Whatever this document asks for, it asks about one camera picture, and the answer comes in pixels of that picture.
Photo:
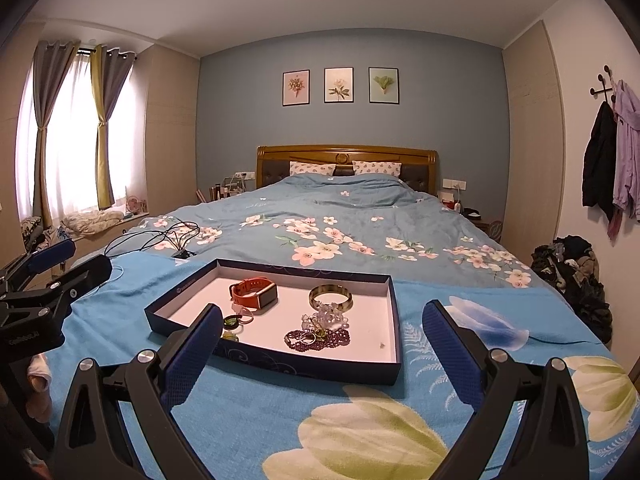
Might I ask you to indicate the white sheer curtain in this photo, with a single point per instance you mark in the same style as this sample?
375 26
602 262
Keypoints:
70 150

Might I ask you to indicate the green leaf framed picture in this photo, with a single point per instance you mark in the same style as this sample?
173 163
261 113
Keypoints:
383 85

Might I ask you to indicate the patterned white pillow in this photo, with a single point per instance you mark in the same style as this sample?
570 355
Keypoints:
377 168
312 168

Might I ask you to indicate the wooden headboard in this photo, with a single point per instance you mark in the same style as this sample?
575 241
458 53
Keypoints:
345 152

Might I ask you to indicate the dark bedside table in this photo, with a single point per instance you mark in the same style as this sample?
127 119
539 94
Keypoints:
477 217

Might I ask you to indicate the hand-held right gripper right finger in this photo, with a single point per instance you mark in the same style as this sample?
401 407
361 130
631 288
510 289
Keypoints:
447 350

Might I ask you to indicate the window bench cabinet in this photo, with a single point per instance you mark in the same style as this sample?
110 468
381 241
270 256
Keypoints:
125 225

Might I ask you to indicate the bed with floral duvet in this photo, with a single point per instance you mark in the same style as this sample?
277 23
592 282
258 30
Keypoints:
350 200

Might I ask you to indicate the heap of mixed clothes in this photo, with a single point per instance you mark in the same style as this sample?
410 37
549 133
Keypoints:
35 230

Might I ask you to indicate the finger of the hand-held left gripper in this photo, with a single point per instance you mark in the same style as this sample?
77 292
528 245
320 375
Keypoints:
87 275
50 255

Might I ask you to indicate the white flower framed picture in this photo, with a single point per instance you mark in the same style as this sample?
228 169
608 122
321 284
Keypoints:
338 85

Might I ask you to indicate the black jacket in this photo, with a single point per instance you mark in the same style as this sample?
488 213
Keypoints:
598 160

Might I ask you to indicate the white wall socket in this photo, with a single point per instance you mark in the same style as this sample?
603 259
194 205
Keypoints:
244 175
453 183

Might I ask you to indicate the yellow and grey curtain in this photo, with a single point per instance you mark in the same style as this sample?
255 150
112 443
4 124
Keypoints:
104 160

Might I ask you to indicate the beige wardrobe beside coat rack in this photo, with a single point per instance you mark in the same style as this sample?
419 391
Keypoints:
532 150

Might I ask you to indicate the person's left hand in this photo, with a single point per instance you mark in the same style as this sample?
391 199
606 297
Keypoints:
39 385

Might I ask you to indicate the bedside cosmetics clutter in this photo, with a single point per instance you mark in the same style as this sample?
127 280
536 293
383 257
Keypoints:
225 191

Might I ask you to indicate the dark blue box tray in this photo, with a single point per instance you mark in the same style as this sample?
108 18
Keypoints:
350 320

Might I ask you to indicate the pink flower framed picture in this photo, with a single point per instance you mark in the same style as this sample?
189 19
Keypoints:
296 87

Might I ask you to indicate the purple jacket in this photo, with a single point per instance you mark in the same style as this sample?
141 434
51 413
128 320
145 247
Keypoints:
629 150

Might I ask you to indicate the dark red garment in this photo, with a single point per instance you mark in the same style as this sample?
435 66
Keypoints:
614 222

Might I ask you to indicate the folded cream blanket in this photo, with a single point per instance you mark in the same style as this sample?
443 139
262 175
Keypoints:
92 222

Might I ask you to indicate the pile of dark clothes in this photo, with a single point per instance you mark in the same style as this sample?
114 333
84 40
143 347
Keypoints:
575 280

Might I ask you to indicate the small pink fan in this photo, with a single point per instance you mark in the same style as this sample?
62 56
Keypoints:
133 206

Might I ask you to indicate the black wall coat rack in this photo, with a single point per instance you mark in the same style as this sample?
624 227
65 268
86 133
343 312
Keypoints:
605 85

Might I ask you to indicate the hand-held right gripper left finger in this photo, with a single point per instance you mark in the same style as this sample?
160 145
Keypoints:
192 355

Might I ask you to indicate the tortoiseshell bangle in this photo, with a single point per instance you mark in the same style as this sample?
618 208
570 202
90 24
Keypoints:
311 296

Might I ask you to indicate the light blue flower blanket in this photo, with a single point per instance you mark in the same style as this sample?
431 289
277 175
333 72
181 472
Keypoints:
350 410

